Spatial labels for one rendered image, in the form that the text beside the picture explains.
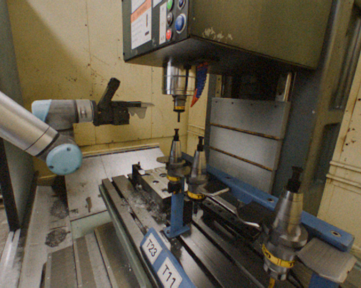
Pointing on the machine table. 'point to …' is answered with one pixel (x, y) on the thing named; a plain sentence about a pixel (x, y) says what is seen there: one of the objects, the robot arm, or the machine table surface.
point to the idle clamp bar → (244, 234)
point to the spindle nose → (178, 79)
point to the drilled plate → (163, 199)
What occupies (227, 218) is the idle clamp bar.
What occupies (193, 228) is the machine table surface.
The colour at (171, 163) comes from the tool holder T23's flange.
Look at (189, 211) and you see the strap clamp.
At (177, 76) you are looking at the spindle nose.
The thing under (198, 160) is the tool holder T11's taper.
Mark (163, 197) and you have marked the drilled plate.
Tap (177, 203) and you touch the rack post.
